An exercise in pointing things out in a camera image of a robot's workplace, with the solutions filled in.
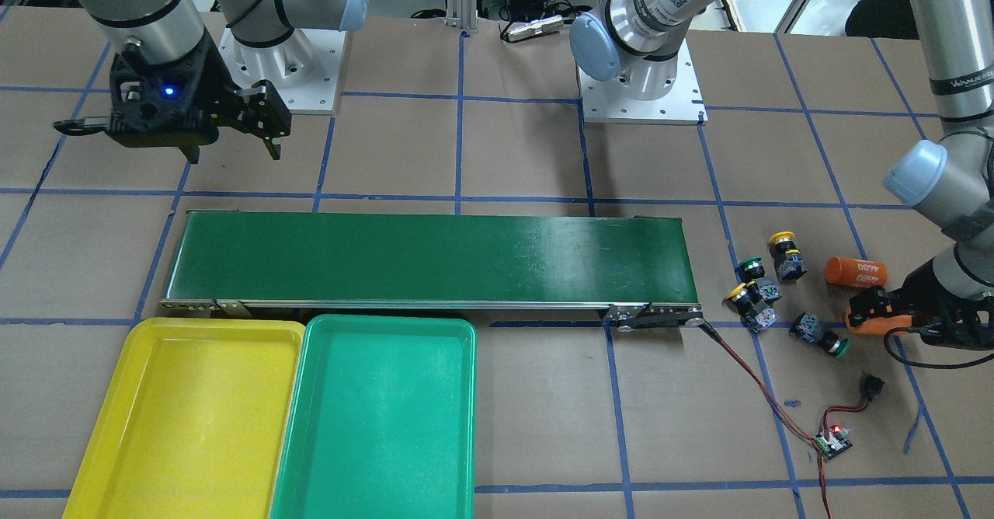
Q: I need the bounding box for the green push button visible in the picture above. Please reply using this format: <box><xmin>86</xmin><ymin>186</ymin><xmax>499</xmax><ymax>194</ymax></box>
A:
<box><xmin>738</xmin><ymin>256</ymin><xmax>782</xmax><ymax>305</ymax></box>
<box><xmin>788</xmin><ymin>312</ymin><xmax>850</xmax><ymax>357</ymax></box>

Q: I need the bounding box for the yellow plastic tray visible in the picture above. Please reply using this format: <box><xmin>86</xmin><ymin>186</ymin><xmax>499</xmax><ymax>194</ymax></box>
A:
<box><xmin>64</xmin><ymin>318</ymin><xmax>304</xmax><ymax>518</ymax></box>

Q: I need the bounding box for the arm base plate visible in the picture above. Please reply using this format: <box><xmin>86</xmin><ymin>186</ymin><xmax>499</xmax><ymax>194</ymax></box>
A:
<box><xmin>219</xmin><ymin>28</ymin><xmax>350</xmax><ymax>116</ymax></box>
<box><xmin>576</xmin><ymin>42</ymin><xmax>709</xmax><ymax>125</ymax></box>

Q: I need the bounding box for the green plastic tray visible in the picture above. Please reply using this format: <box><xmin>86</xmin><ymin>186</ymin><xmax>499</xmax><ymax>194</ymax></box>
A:
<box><xmin>270</xmin><ymin>315</ymin><xmax>477</xmax><ymax>518</ymax></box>

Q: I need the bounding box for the green conveyor belt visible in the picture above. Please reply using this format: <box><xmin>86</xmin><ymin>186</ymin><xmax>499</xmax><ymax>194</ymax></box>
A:
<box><xmin>161</xmin><ymin>211</ymin><xmax>703</xmax><ymax>329</ymax></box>

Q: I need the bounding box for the small motor controller board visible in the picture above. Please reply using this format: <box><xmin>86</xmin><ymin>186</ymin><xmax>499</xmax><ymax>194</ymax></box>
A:
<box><xmin>813</xmin><ymin>424</ymin><xmax>853</xmax><ymax>460</ymax></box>

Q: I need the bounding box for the red black power cable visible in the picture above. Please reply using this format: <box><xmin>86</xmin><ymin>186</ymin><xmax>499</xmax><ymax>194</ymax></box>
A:
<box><xmin>699</xmin><ymin>321</ymin><xmax>836</xmax><ymax>519</ymax></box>

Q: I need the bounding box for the black rocker switch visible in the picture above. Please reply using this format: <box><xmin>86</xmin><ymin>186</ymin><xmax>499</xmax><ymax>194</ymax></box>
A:
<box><xmin>860</xmin><ymin>374</ymin><xmax>885</xmax><ymax>402</ymax></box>

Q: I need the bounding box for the plain orange cylinder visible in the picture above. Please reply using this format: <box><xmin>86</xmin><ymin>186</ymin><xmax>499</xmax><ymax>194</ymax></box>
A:
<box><xmin>843</xmin><ymin>313</ymin><xmax>915</xmax><ymax>337</ymax></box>

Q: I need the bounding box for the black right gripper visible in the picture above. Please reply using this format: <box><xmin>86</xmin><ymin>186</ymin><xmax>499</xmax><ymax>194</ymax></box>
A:
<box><xmin>107</xmin><ymin>33</ymin><xmax>292</xmax><ymax>165</ymax></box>

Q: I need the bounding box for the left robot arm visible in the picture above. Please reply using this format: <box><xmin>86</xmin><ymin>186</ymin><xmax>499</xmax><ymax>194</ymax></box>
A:
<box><xmin>569</xmin><ymin>0</ymin><xmax>993</xmax><ymax>352</ymax></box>

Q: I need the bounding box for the orange cylinder with 4680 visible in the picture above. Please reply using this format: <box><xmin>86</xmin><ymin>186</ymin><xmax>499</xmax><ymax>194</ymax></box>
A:
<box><xmin>823</xmin><ymin>256</ymin><xmax>890</xmax><ymax>288</ymax></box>

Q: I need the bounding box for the yellow push button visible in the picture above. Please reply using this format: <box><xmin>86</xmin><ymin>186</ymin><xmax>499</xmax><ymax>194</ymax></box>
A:
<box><xmin>768</xmin><ymin>230</ymin><xmax>807</xmax><ymax>281</ymax></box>
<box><xmin>725</xmin><ymin>281</ymin><xmax>777</xmax><ymax>333</ymax></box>

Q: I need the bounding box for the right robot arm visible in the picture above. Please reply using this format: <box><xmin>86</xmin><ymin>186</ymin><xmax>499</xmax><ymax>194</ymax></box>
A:
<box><xmin>54</xmin><ymin>0</ymin><xmax>369</xmax><ymax>164</ymax></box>

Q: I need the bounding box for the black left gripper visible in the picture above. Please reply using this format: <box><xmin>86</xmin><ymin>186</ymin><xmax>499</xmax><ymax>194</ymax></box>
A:
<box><xmin>845</xmin><ymin>262</ymin><xmax>993</xmax><ymax>349</ymax></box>

